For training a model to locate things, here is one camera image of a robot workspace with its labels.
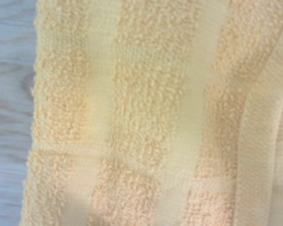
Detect yellow terry towel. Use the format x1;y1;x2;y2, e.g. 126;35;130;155
20;0;283;226

